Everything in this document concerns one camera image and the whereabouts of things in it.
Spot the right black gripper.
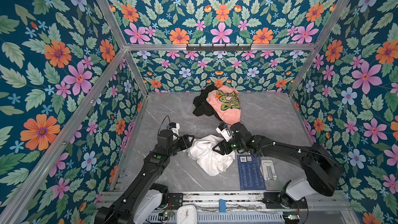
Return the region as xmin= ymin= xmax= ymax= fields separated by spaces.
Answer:
xmin=211 ymin=137 xmax=245 ymax=156

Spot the white cloth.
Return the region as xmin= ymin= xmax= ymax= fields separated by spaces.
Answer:
xmin=188 ymin=135 xmax=236 ymax=176

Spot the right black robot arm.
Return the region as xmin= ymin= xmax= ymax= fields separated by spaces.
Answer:
xmin=212 ymin=122 xmax=343 ymax=201

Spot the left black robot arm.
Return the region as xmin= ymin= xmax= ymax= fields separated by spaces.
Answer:
xmin=94 ymin=130 xmax=195 ymax=224

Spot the black cloth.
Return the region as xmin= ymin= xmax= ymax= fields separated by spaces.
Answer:
xmin=193 ymin=85 xmax=221 ymax=121

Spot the blue calibration board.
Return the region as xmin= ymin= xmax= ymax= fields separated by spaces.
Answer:
xmin=237 ymin=155 xmax=266 ymax=190

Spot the pink printed shirt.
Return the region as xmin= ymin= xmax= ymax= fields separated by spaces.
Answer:
xmin=206 ymin=86 xmax=241 ymax=126

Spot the white kitchen timer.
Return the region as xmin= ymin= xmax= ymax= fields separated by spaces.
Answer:
xmin=176 ymin=205 xmax=198 ymax=224

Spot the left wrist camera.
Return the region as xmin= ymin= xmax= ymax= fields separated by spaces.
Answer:
xmin=167 ymin=122 xmax=180 ymax=141

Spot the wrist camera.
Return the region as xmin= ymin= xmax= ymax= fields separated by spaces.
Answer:
xmin=216 ymin=123 xmax=232 ymax=142
xmin=167 ymin=122 xmax=180 ymax=141

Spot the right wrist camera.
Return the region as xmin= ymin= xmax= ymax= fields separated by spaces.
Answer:
xmin=216 ymin=123 xmax=232 ymax=142

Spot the white plastic bracket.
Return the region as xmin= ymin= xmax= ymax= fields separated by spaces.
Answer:
xmin=261 ymin=160 xmax=277 ymax=181

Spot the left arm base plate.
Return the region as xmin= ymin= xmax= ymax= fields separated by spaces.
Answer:
xmin=159 ymin=192 xmax=184 ymax=210

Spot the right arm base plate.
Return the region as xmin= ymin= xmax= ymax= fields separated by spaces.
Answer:
xmin=262 ymin=192 xmax=308 ymax=209

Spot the white vented cable duct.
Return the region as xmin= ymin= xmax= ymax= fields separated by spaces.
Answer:
xmin=144 ymin=212 xmax=285 ymax=224

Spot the black hook rail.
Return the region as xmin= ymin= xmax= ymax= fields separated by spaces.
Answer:
xmin=186 ymin=44 xmax=252 ymax=52

